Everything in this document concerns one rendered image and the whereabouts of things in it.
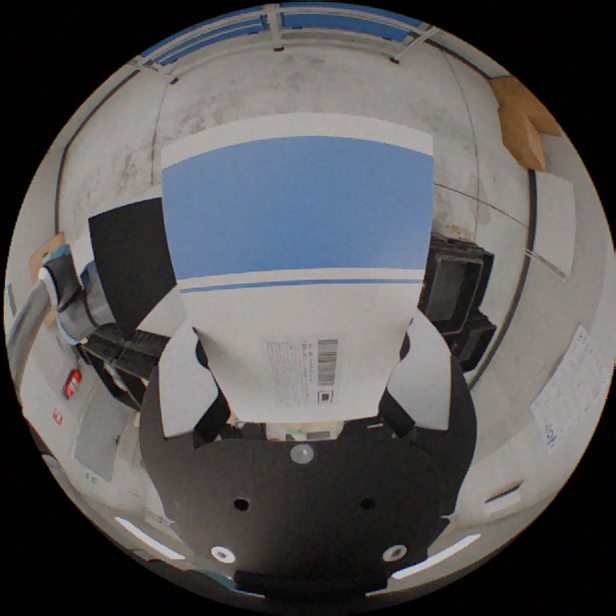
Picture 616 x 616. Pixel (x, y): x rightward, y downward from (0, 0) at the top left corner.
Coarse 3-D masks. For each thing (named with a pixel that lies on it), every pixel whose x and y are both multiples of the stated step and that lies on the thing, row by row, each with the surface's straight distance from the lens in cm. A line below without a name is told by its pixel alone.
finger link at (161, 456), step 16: (144, 400) 9; (144, 416) 9; (160, 416) 8; (144, 432) 8; (160, 432) 8; (192, 432) 7; (144, 448) 8; (160, 448) 8; (176, 448) 7; (192, 448) 7; (144, 464) 8; (160, 464) 8; (176, 464) 7; (160, 480) 7; (160, 496) 7
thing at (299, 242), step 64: (256, 128) 9; (320, 128) 9; (384, 128) 9; (192, 192) 9; (256, 192) 8; (320, 192) 8; (384, 192) 9; (192, 256) 10; (256, 256) 9; (320, 256) 8; (384, 256) 9; (192, 320) 11; (256, 320) 10; (320, 320) 10; (384, 320) 11; (256, 384) 14; (320, 384) 13; (384, 384) 15
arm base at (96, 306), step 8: (96, 280) 57; (88, 288) 59; (96, 288) 57; (88, 296) 58; (96, 296) 56; (104, 296) 54; (88, 304) 57; (96, 304) 56; (104, 304) 54; (88, 312) 58; (96, 312) 57; (104, 312) 56; (96, 320) 59; (104, 320) 58; (112, 320) 60
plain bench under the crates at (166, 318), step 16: (144, 192) 72; (160, 192) 67; (80, 240) 118; (80, 256) 121; (80, 272) 126; (176, 288) 70; (160, 304) 79; (176, 304) 74; (144, 320) 90; (160, 320) 83; (176, 320) 78; (272, 432) 133; (288, 432) 131; (336, 432) 134
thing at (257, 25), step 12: (228, 12) 150; (240, 12) 150; (204, 24) 155; (228, 24) 155; (240, 24) 157; (252, 24) 157; (264, 24) 159; (168, 36) 160; (192, 36) 161; (204, 36) 164; (216, 36) 165; (228, 36) 167; (156, 48) 169; (168, 48) 168; (180, 48) 172; (192, 48) 172; (156, 60) 178; (168, 60) 180
